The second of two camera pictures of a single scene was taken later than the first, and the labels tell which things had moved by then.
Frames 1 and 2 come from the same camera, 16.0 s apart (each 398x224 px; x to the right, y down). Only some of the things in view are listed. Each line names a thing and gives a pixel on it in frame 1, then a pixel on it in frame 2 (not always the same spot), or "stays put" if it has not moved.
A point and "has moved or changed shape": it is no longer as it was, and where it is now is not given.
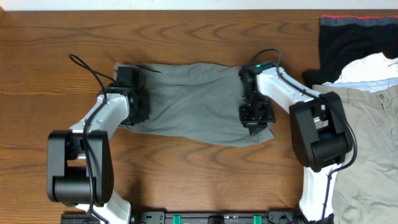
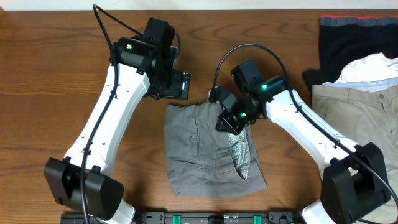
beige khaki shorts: [366, 191] stays put
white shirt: [373, 73] stays put
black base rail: [201, 217] stays put
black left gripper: [144, 115] -> [179, 89]
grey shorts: [194, 104] has moved or changed shape
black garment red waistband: [343, 39] stays put
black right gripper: [252, 124] -> [234, 127]
